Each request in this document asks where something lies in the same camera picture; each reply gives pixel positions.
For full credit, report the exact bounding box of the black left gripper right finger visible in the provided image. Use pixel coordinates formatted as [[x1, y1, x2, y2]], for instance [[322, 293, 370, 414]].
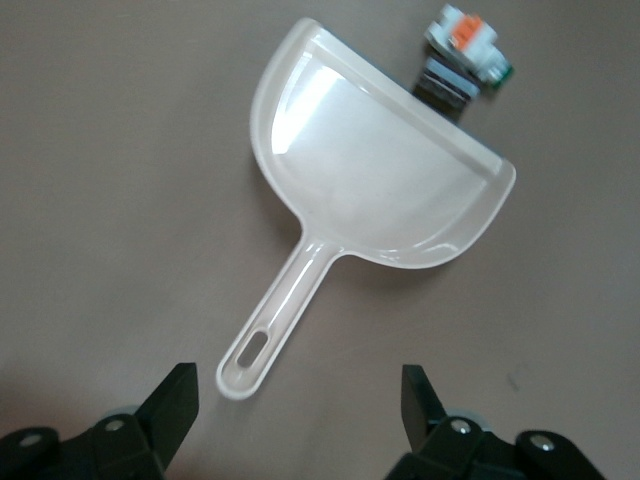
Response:
[[384, 364, 606, 480]]

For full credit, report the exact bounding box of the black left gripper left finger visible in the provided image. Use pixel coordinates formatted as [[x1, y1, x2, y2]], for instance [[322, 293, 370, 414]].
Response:
[[0, 362, 201, 480]]

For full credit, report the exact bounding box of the beige plastic dustpan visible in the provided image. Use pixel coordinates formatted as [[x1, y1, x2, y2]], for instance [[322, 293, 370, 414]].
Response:
[[215, 17, 517, 401]]

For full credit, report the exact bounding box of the black electronic component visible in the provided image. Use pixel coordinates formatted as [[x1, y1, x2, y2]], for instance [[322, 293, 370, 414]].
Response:
[[412, 52, 484, 124]]

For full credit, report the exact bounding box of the white orange electronic connector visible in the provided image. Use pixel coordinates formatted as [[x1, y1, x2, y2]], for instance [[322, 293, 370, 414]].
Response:
[[422, 3, 516, 94]]

